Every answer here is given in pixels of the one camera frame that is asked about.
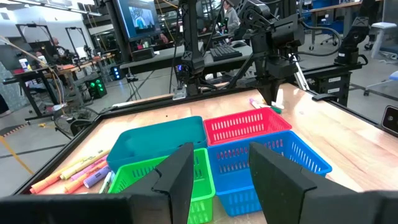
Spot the black device with blue lights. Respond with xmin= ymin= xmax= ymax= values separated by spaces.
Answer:
xmin=109 ymin=65 xmax=124 ymax=82

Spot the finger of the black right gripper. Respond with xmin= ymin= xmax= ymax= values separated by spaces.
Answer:
xmin=271 ymin=82 xmax=285 ymax=106
xmin=257 ymin=83 xmax=273 ymax=106

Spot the computer tower with green lights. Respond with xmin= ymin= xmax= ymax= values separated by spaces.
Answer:
xmin=85 ymin=77 xmax=108 ymax=100

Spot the teal plastic bin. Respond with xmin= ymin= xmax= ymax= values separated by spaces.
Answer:
xmin=106 ymin=115 xmax=208 ymax=174

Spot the grey desk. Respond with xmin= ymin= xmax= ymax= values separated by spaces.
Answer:
xmin=119 ymin=45 xmax=261 ymax=78

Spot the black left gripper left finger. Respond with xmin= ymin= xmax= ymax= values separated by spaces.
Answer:
xmin=0 ymin=142 xmax=195 ymax=224

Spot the black labelled mount box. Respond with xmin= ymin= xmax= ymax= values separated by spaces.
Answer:
xmin=303 ymin=63 xmax=364 ymax=107

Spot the black rig frame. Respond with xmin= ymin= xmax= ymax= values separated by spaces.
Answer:
xmin=15 ymin=24 xmax=60 ymax=65
xmin=65 ymin=27 xmax=95 ymax=60

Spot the orange highlighter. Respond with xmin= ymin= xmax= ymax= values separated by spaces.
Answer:
xmin=63 ymin=161 xmax=109 ymax=195
xmin=29 ymin=157 xmax=85 ymax=195

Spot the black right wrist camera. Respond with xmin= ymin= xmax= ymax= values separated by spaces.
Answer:
xmin=269 ymin=14 xmax=306 ymax=48

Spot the black equipment box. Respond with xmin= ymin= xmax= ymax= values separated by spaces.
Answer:
xmin=131 ymin=47 xmax=155 ymax=62

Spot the red slotted plastic basket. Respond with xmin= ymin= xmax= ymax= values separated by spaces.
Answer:
xmin=203 ymin=106 xmax=293 ymax=147

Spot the purple highlighter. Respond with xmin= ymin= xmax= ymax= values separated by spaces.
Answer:
xmin=83 ymin=165 xmax=112 ymax=189

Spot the small black camera box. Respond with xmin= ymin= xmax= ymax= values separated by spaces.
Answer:
xmin=381 ymin=105 xmax=398 ymax=136

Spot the silver aluminium extrusion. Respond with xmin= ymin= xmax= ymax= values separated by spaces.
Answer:
xmin=287 ymin=52 xmax=311 ymax=92

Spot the wooden workbench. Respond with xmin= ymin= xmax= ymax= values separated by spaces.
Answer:
xmin=2 ymin=53 xmax=116 ymax=121

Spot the yellow hanging cable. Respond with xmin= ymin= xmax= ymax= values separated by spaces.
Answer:
xmin=0 ymin=34 xmax=67 ymax=108

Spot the purple cap white marker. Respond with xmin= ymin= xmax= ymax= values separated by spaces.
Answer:
xmin=248 ymin=98 xmax=263 ymax=110

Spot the pink highlighter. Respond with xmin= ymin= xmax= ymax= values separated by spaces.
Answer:
xmin=70 ymin=154 xmax=109 ymax=182

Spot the white barrel marker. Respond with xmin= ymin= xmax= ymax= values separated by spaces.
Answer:
xmin=271 ymin=88 xmax=285 ymax=110

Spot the yellow highlighter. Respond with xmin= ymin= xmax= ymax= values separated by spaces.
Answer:
xmin=59 ymin=149 xmax=111 ymax=181

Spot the white stool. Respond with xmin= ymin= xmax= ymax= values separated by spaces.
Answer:
xmin=369 ymin=21 xmax=398 ymax=60

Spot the light blue stool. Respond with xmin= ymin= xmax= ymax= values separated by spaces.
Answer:
xmin=363 ymin=70 xmax=398 ymax=97

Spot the blue slotted plastic basket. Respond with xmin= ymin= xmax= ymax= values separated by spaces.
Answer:
xmin=206 ymin=130 xmax=333 ymax=218

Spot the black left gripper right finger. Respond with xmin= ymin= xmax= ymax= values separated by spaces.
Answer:
xmin=248 ymin=141 xmax=398 ymax=224

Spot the black camera cable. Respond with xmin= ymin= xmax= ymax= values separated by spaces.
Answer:
xmin=292 ymin=21 xmax=343 ymax=57

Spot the wooden table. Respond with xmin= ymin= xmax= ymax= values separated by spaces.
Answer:
xmin=306 ymin=0 xmax=385 ymax=52

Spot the green slotted plastic basket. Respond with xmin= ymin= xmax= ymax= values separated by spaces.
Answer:
xmin=108 ymin=147 xmax=216 ymax=224

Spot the black computer monitor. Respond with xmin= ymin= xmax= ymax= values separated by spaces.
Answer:
xmin=112 ymin=0 xmax=163 ymax=42

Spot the black keyboard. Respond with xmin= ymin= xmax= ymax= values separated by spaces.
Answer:
xmin=210 ymin=45 xmax=244 ymax=62

